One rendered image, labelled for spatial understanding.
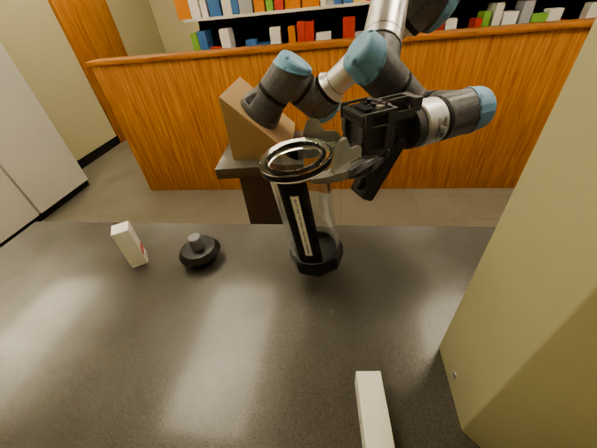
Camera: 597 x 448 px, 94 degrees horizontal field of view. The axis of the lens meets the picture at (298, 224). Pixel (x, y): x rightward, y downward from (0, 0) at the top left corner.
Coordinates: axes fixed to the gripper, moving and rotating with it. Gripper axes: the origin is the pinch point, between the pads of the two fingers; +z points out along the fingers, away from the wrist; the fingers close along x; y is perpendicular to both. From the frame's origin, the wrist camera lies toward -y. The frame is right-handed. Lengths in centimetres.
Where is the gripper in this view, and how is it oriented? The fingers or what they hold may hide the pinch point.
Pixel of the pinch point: (301, 168)
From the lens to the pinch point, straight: 43.0
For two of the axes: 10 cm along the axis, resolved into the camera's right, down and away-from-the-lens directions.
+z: -9.2, 3.1, -2.5
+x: 3.9, 5.5, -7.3
